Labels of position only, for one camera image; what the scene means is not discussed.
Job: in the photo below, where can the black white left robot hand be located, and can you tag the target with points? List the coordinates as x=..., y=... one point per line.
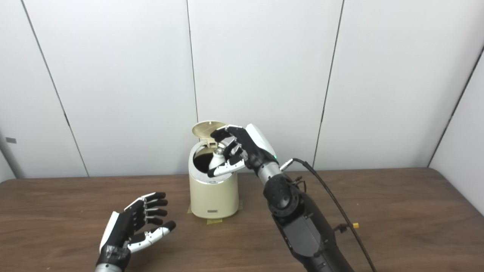
x=123, y=230

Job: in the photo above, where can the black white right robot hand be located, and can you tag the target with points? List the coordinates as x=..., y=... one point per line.
x=255, y=147

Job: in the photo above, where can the small white plastic bottle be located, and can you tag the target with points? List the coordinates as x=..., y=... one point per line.
x=216, y=159

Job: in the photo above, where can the round cream bin lid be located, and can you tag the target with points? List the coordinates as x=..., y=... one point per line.
x=202, y=129

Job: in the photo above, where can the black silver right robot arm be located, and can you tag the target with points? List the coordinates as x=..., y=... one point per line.
x=302, y=230

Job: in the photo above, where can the cream-colored bin body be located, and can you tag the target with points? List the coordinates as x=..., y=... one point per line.
x=213, y=198

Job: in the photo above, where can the small grey wall tag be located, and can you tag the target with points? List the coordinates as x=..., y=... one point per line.
x=11, y=140

